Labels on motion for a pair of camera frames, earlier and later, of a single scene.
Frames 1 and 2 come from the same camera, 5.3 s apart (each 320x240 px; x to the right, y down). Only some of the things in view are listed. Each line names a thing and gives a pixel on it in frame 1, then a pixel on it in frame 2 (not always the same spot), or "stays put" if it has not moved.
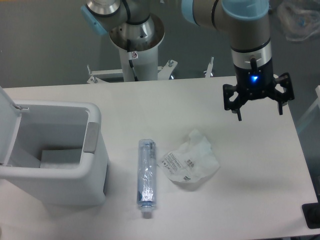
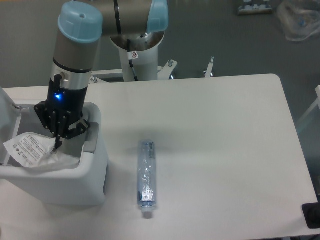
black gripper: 256,83 → 66,103
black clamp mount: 311,213 stays put
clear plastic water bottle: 146,176 stays put
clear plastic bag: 297,24 stays put
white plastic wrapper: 192,161 → 36,150
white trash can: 57,154 stays put
